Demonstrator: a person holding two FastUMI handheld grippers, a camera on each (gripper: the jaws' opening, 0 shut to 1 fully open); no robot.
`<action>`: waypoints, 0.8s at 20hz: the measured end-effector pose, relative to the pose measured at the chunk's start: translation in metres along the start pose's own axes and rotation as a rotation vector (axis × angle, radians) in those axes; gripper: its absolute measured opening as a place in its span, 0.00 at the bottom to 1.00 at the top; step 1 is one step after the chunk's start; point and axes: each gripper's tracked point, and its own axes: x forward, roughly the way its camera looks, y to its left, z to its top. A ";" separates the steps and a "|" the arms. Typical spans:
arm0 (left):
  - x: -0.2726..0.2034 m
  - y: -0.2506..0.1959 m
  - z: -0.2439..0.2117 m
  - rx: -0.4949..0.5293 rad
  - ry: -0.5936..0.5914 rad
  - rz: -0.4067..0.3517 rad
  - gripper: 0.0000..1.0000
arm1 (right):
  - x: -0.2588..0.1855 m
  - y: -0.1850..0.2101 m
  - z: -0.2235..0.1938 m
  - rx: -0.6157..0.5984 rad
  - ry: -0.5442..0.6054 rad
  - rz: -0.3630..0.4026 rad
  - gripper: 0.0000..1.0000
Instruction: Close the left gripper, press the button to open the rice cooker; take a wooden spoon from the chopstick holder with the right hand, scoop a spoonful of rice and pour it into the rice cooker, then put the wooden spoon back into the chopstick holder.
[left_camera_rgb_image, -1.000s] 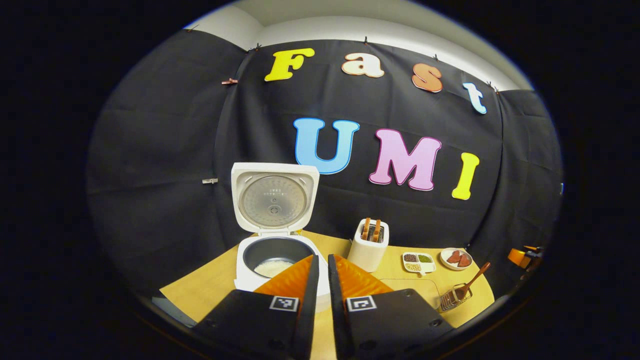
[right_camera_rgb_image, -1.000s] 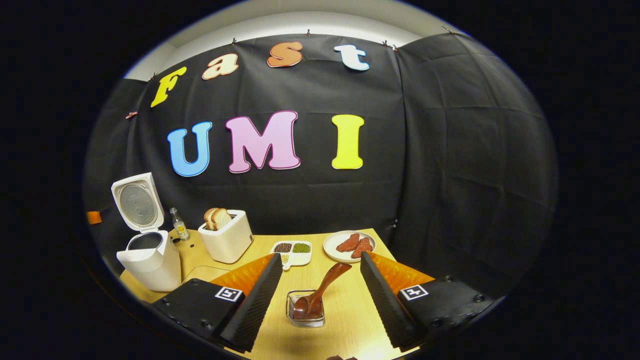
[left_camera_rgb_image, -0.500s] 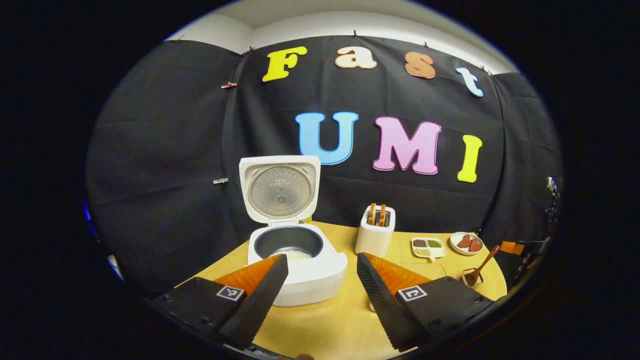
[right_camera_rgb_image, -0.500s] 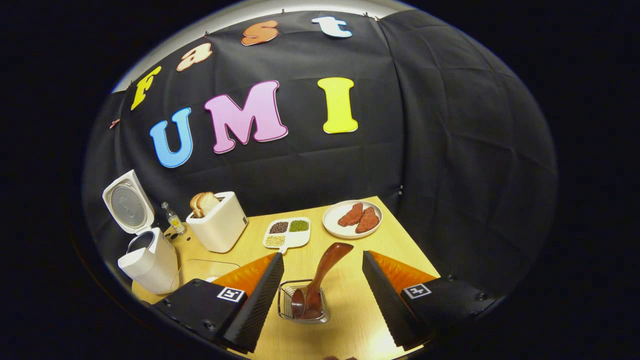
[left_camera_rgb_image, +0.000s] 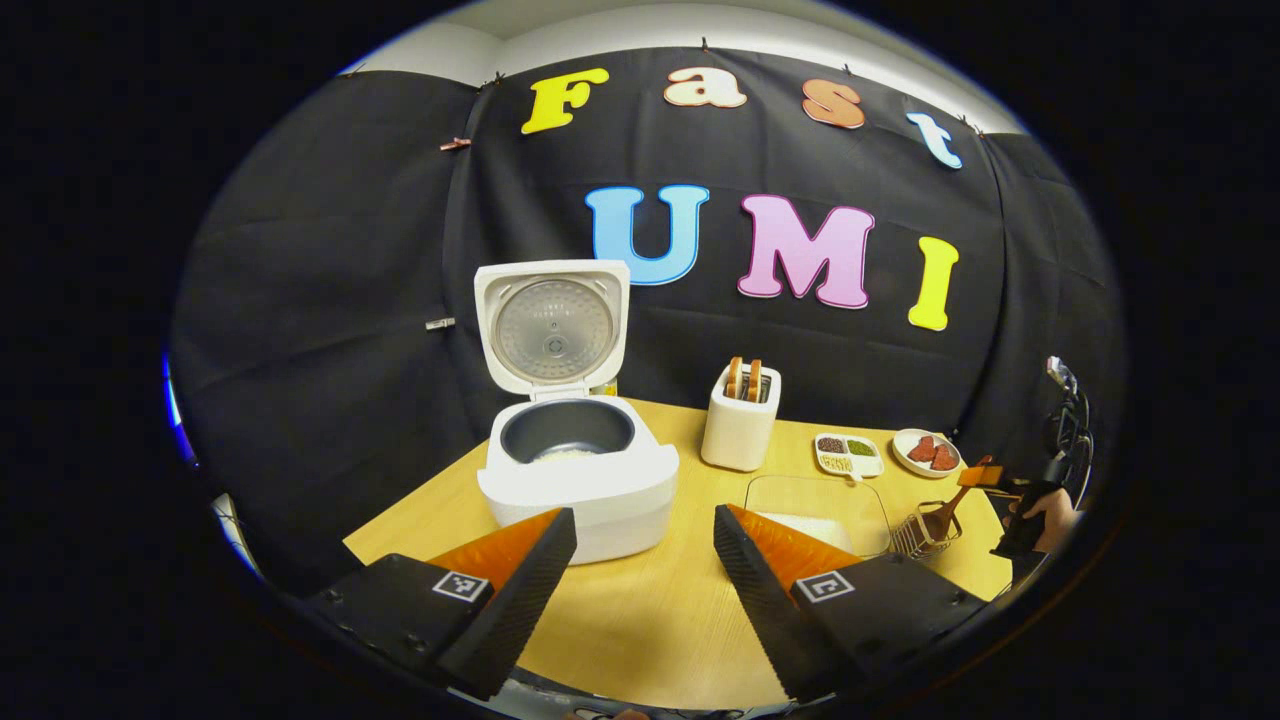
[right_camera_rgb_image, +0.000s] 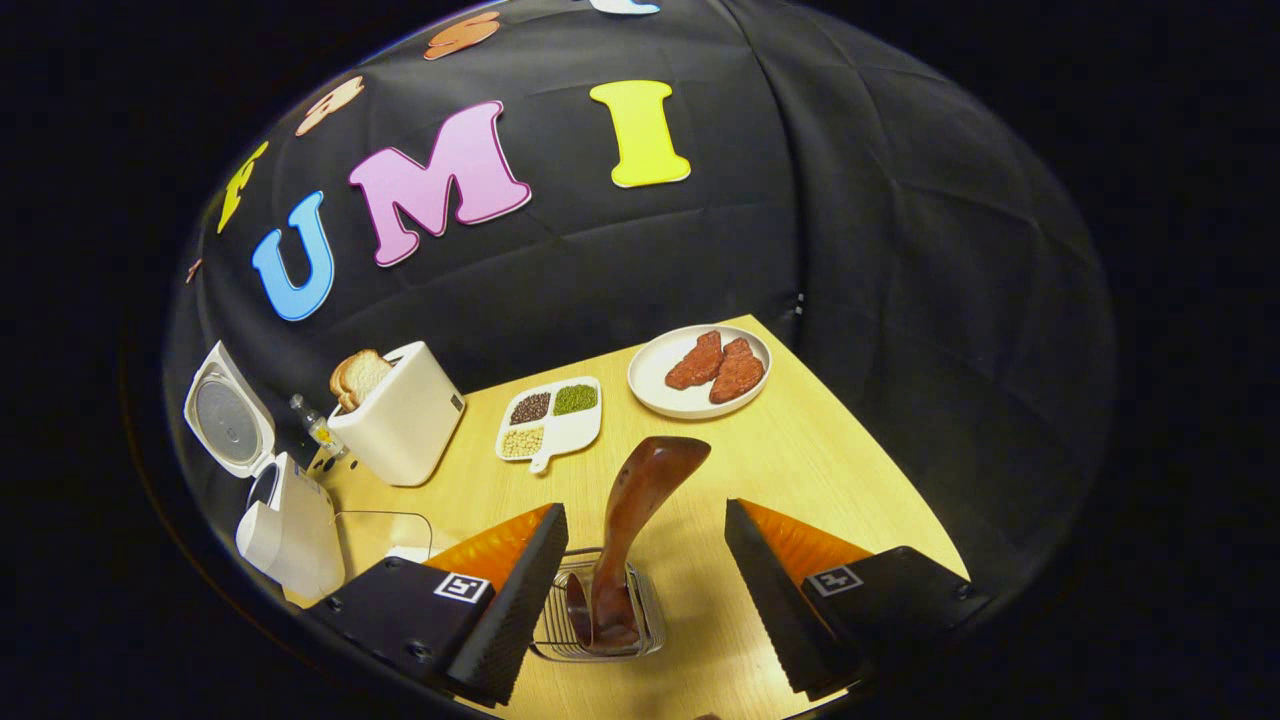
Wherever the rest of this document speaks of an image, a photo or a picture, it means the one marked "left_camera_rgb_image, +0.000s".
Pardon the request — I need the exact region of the clear glass dish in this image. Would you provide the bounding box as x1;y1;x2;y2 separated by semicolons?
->
745;474;893;559

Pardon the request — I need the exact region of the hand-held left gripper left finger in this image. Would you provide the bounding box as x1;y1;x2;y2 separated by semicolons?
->
305;508;579;701

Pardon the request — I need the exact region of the brown wooden spoon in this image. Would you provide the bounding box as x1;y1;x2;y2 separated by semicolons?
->
920;485;971;541

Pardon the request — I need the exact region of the white divided bean dish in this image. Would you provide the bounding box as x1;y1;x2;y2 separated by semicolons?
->
814;433;885;481

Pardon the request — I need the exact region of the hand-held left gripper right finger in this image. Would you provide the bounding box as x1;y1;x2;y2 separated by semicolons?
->
713;503;991;703

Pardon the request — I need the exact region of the metal wire chopstick holder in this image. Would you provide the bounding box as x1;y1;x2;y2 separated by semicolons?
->
890;502;963;561

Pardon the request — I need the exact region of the white toaster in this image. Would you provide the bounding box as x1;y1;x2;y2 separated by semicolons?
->
700;365;783;473

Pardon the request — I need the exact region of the white rice cooker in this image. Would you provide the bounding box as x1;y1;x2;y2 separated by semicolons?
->
473;260;681;566

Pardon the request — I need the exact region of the round white plate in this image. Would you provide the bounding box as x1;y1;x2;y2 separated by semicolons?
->
892;429;963;479

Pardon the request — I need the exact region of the black backdrop cloth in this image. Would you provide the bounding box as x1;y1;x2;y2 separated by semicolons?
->
170;45;1126;601

